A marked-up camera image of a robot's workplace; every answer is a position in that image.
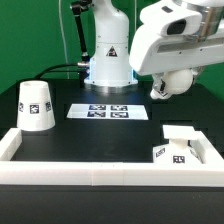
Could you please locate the black cable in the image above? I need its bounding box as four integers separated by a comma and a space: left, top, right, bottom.
34, 62, 91, 80

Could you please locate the white lamp base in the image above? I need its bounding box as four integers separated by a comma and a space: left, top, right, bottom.
153, 125, 202, 165

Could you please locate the white marker sheet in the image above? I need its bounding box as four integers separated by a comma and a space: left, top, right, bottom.
67, 104, 148, 120

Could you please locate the white lamp shade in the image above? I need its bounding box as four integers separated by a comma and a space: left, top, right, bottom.
17, 80, 55, 131

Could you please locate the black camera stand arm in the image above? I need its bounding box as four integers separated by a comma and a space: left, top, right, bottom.
70, 0, 92, 62

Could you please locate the white cable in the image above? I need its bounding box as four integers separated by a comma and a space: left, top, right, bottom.
58, 0, 71, 80

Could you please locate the white lamp bulb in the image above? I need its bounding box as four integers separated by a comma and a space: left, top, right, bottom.
150, 69, 193, 100

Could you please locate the white U-shaped frame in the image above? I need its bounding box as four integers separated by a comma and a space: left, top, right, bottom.
0, 125, 224, 187

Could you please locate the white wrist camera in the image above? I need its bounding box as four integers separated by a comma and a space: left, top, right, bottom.
140, 0, 202, 36

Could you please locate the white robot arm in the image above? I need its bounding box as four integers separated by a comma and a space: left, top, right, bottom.
85, 0, 224, 95

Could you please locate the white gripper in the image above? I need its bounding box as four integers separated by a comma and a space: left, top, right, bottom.
129, 24, 224, 92

